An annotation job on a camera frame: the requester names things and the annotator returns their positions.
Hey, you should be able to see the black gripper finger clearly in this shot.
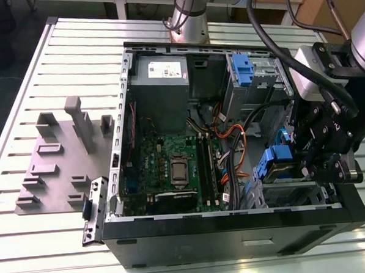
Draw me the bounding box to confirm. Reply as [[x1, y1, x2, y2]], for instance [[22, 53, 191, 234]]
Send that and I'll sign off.
[[292, 103, 334, 156], [302, 151, 347, 186]]

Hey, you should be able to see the hard disk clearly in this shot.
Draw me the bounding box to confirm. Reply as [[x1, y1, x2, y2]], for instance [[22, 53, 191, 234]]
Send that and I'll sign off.
[[252, 144, 316, 184]]

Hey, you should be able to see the metal disk bay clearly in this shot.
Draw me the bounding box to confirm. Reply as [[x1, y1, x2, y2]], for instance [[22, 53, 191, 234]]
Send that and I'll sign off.
[[237, 160, 340, 211]]

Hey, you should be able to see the metal optical drive cage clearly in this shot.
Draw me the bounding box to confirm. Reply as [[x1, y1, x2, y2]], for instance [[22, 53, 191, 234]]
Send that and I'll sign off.
[[221, 49, 295, 123]]

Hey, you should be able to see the black RAM slot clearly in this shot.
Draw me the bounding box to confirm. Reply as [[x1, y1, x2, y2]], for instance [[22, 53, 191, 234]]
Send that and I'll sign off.
[[197, 134, 213, 203]]

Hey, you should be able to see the black open PC case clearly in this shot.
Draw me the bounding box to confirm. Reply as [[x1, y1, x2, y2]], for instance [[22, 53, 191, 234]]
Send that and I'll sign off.
[[90, 28, 365, 272]]

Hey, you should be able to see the silver CPU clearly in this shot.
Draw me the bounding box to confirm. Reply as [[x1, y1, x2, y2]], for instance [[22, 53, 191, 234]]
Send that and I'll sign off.
[[171, 162, 189, 184]]

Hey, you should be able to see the metal CPU socket cover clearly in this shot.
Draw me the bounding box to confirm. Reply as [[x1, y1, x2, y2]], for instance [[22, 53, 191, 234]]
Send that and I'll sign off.
[[168, 153, 192, 190]]

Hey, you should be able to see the black graphics card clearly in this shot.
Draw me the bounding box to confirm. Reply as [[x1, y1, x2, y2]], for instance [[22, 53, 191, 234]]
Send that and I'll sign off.
[[145, 189, 199, 216]]

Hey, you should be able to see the grey power supply unit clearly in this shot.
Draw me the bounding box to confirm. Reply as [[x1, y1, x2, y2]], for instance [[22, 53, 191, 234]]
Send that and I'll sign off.
[[125, 52, 191, 139]]

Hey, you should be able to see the green motherboard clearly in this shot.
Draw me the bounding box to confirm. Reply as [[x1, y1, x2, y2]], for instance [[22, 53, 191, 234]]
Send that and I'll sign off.
[[114, 131, 233, 219]]

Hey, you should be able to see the grey parts rack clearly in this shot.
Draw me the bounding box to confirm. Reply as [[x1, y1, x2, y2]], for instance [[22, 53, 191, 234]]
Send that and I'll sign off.
[[8, 93, 120, 216]]

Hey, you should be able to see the small silver side camera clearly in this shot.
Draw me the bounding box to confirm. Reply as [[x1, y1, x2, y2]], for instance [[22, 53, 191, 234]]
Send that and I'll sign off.
[[342, 151, 365, 184]]

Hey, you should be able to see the blue data wire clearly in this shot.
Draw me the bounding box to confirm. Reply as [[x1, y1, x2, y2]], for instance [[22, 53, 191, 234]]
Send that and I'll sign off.
[[275, 127, 290, 147]]

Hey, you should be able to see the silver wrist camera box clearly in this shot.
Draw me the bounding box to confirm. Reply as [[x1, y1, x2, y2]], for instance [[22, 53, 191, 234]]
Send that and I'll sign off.
[[287, 45, 333, 103]]

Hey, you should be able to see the orange wire bundle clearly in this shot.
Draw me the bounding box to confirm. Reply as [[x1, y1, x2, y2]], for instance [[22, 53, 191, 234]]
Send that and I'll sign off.
[[215, 123, 251, 187]]

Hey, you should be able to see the black cable bundle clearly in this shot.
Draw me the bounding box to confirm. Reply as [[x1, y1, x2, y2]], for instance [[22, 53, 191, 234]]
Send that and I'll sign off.
[[222, 98, 299, 210]]

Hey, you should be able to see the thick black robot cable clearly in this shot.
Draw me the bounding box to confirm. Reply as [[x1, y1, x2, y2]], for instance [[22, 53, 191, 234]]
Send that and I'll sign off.
[[245, 0, 360, 124]]

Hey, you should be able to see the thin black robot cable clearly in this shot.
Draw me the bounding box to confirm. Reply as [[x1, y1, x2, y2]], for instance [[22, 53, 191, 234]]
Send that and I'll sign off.
[[284, 0, 351, 43]]

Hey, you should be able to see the black hinged card bracket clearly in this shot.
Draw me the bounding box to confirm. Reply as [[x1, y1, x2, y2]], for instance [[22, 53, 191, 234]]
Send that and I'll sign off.
[[78, 175, 113, 248]]

